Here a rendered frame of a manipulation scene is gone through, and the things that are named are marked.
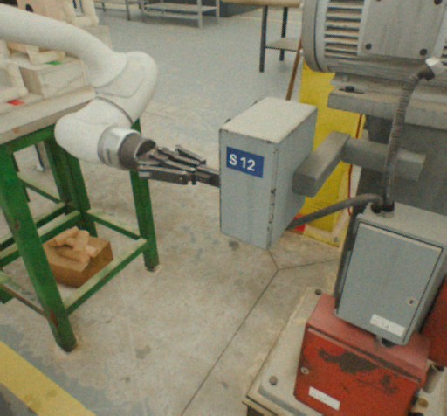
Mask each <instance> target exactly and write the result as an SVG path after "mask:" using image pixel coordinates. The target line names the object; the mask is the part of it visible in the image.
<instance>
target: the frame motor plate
mask: <svg viewBox="0 0 447 416"><path fill-rule="evenodd" d="M400 98H401V97H400V96H398V95H393V94H382V93H377V92H371V91H365V90H360V89H354V87H353V86H345V87H338V86H336V87H335V88H334V89H332V90H331V91H330V92H329V94H328V98H327V107H328V108H331V109H336V110H341V111H347V112H351V113H356V114H364V115H368V116H374V117H379V118H383V119H388V120H392V121H393V120H394V116H395V114H396V111H397V107H398V106H397V105H398V104H399V103H398V101H399V99H400ZM409 100H410V102H409V105H408V111H407V114H406V116H405V118H406V119H405V122H406V123H411V124H416V125H421V126H425V127H430V128H439V129H444V130H447V103H442V102H436V101H426V100H420V99H414V98H411V99H409Z"/></svg>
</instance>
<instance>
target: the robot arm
mask: <svg viewBox="0 0 447 416"><path fill-rule="evenodd" d="M0 40H4V41H10V42H14V43H19V44H25V45H34V46H38V48H45V49H49V50H54V51H59V52H67V53H70V54H72V55H74V56H76V57H78V58H80V59H81V60H82V61H83V62H84V63H85V64H86V66H88V68H89V69H90V71H91V83H92V85H93V87H94V92H95V93H96V95H95V98H94V99H93V101H92V102H91V103H90V104H89V105H88V106H86V107H85V108H83V109H82V110H80V111H78V112H76V113H71V114H68V115H66V116H64V117H62V118H61V119H60V120H59V121H58V123H57V125H56V128H55V136H56V140H57V142H58V144H59V145H60V146H61V147H63V148H64V149H65V150H66V151H67V152H68V153H70V154H71V155H73V156H75V157H77V158H79V159H81V160H84V161H86V162H89V163H95V164H106V165H108V166H111V167H114V168H117V169H120V170H125V171H130V170H134V172H137V173H140V179H141V180H155V181H161V182H165V183H171V184H180V185H188V184H189V182H192V185H196V182H199V183H202V184H208V185H211V186H214V187H217V188H219V170H216V169H212V168H210V166H207V162H206V158H205V157H203V156H199V155H198V154H196V153H194V152H192V151H190V150H188V149H185V148H184V147H183V146H182V145H180V144H176V145H175V147H174V148H172V149H169V148H167V147H160V146H158V145H157V144H156V142H155V141H154V140H152V139H150V138H147V137H144V136H142V135H141V134H139V133H138V132H136V131H133V130H130V128H131V126H132V124H133V123H134V122H135V120H136V119H137V118H138V117H139V116H140V115H141V113H142V112H143V111H145V109H146V108H147V106H148V104H149V102H150V101H151V100H152V98H153V96H154V94H155V90H156V88H157V85H158V81H159V70H158V67H157V64H156V63H155V61H154V60H153V59H151V58H150V57H149V56H148V55H147V54H146V53H144V52H139V51H135V52H128V53H124V52H113V51H111V50H110V49H109V48H108V47H106V46H105V45H104V44H103V43H101V42H100V41H99V40H98V39H97V38H95V37H94V36H93V35H91V34H90V33H88V32H86V31H84V30H81V29H80V28H78V27H75V26H73V25H70V24H65V23H62V22H59V21H56V20H53V19H50V18H49V17H44V16H40V15H38V14H34V13H31V12H29V11H25V10H19V9H16V8H13V7H10V6H7V5H4V4H0Z"/></svg>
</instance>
